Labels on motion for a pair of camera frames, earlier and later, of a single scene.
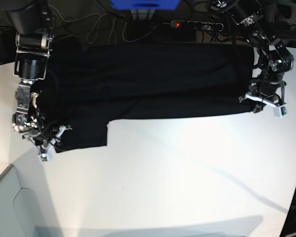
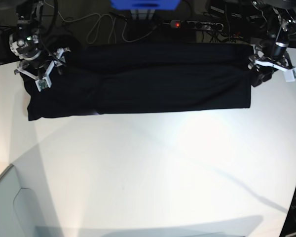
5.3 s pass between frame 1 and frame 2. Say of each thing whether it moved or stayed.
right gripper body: moved
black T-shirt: moved
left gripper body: moved
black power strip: stayed
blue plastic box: stayed
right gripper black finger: moved
